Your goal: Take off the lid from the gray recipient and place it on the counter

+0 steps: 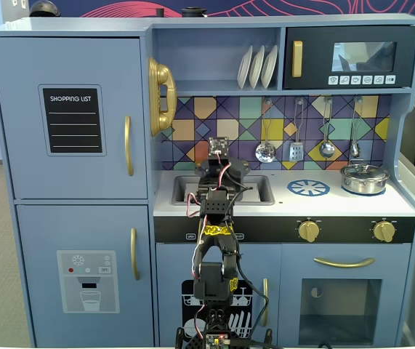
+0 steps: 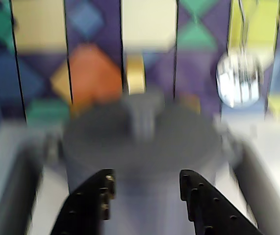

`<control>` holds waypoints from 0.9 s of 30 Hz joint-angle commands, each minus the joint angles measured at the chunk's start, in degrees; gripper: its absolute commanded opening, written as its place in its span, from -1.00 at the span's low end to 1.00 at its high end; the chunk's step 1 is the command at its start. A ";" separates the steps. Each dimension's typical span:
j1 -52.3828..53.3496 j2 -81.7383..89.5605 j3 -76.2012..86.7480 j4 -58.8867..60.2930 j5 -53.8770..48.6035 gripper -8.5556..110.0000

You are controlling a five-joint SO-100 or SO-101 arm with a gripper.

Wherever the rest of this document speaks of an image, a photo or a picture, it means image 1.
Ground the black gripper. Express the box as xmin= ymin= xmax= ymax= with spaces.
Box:
xmin=200 ymin=155 xmax=232 ymax=190

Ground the steel pot lid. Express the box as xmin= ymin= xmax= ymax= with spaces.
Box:
xmin=340 ymin=161 xmax=390 ymax=180

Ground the gray sink basin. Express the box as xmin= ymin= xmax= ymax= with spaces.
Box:
xmin=171 ymin=174 xmax=276 ymax=206

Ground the metal skimmer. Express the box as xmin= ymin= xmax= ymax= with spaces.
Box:
xmin=254 ymin=97 xmax=278 ymax=164

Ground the metal slotted spatula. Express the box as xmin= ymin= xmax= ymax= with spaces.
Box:
xmin=288 ymin=97 xmax=307 ymax=163

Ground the blue dishwasher door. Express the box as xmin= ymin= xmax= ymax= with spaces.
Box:
xmin=155 ymin=243 xmax=282 ymax=347

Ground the white toy plate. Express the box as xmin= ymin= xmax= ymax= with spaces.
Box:
xmin=236 ymin=44 xmax=254 ymax=90
xmin=260 ymin=44 xmax=279 ymax=89
xmin=249 ymin=44 xmax=267 ymax=90

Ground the gold toy telephone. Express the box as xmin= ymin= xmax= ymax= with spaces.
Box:
xmin=147 ymin=56 xmax=178 ymax=137

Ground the gold stove knob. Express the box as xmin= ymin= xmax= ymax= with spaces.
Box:
xmin=297 ymin=219 xmax=321 ymax=244
xmin=371 ymin=219 xmax=398 ymax=244

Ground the metal ladle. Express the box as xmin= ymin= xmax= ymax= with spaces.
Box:
xmin=318 ymin=96 xmax=337 ymax=159

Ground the metal spoon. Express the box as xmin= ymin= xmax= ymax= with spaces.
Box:
xmin=349 ymin=96 xmax=363 ymax=159

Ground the blue oven door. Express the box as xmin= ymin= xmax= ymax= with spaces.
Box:
xmin=280 ymin=243 xmax=412 ymax=347

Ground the steel pot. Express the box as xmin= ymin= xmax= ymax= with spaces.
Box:
xmin=339 ymin=170 xmax=391 ymax=196

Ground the black toy microwave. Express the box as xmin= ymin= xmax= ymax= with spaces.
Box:
xmin=283 ymin=25 xmax=415 ymax=90

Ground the black round device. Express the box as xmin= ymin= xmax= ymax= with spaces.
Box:
xmin=180 ymin=6 xmax=209 ymax=19

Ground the blue fridge door ice dispenser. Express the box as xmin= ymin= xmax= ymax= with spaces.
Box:
xmin=15 ymin=204 xmax=156 ymax=348

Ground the blue fridge door shopping list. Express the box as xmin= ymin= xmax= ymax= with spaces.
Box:
xmin=0 ymin=36 xmax=148 ymax=201

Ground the blue toy kitchen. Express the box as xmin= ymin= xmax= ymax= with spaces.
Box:
xmin=0 ymin=13 xmax=415 ymax=349

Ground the black dome object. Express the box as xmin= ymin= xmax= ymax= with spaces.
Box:
xmin=28 ymin=0 xmax=62 ymax=18

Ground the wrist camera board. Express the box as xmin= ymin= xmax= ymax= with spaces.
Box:
xmin=208 ymin=136 xmax=230 ymax=159

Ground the gold fridge handle short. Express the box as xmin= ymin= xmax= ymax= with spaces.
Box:
xmin=124 ymin=115 xmax=136 ymax=177

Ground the gold fridge handle long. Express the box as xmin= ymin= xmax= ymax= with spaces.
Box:
xmin=130 ymin=227 xmax=141 ymax=281

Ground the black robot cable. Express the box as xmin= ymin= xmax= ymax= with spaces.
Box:
xmin=233 ymin=252 xmax=271 ymax=345

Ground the gold microwave handle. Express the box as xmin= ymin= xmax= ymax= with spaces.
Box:
xmin=291 ymin=39 xmax=304 ymax=79

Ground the gold dishwasher handle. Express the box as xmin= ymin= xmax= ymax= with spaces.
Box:
xmin=261 ymin=277 xmax=270 ymax=328

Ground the gold oven handle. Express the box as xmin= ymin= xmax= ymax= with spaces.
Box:
xmin=313 ymin=256 xmax=376 ymax=269

